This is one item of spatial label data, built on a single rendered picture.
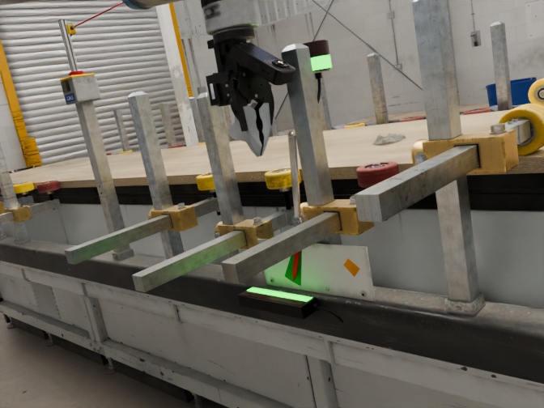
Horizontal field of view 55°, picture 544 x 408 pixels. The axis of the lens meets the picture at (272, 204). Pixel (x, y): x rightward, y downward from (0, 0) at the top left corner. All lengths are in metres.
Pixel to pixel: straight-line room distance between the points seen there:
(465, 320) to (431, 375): 0.17
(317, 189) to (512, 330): 0.38
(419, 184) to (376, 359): 0.50
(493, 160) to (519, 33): 7.62
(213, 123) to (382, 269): 0.48
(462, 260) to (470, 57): 7.87
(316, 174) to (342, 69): 9.01
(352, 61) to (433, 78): 8.99
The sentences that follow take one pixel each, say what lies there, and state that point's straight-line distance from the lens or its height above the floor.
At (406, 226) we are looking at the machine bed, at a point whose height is 0.76.
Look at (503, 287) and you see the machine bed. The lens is 1.08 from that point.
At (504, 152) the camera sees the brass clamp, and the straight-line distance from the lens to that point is 0.75.
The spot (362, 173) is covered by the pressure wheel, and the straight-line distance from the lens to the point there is 1.01.
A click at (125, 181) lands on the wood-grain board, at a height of 0.89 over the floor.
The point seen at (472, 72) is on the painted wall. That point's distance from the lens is 8.64.
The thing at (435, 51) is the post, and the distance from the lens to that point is 0.78.
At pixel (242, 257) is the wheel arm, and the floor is 0.86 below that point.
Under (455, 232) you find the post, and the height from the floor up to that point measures 0.83.
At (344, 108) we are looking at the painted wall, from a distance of 9.97.
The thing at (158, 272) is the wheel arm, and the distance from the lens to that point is 0.96.
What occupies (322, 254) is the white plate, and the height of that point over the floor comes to 0.78.
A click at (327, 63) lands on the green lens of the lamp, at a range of 0.95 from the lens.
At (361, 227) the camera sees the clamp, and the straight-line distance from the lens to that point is 0.90.
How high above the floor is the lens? 1.08
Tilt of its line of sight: 12 degrees down
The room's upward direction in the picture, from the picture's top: 11 degrees counter-clockwise
